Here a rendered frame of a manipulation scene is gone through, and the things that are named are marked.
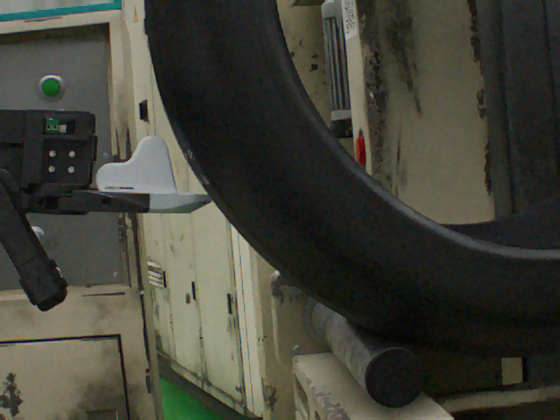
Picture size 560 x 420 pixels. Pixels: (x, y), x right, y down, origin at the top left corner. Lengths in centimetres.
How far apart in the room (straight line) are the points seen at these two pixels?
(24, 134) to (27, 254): 9
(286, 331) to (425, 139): 24
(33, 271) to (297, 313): 35
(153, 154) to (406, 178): 37
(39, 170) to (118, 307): 68
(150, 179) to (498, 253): 28
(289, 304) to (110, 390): 46
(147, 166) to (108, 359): 69
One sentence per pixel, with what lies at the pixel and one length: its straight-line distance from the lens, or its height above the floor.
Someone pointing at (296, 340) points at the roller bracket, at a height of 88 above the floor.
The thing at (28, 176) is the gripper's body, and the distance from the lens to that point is 94.
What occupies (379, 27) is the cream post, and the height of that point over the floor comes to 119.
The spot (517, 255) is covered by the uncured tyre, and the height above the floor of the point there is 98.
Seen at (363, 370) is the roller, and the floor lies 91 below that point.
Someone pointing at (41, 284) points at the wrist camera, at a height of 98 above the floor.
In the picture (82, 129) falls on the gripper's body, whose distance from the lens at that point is 94.
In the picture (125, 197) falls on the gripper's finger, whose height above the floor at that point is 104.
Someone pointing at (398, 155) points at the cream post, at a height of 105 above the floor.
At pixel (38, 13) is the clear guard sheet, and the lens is 162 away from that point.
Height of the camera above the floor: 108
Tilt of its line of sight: 3 degrees down
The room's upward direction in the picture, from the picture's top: 5 degrees counter-clockwise
